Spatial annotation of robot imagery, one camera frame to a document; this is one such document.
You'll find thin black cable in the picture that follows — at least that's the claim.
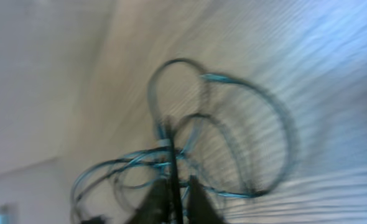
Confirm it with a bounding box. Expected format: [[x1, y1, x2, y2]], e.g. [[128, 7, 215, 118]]
[[70, 57, 299, 224]]

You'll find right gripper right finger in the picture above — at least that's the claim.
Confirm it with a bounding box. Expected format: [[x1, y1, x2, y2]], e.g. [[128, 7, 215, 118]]
[[187, 176, 225, 224]]

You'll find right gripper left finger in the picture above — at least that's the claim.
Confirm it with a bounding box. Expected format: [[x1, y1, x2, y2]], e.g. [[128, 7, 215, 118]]
[[126, 179, 170, 224]]

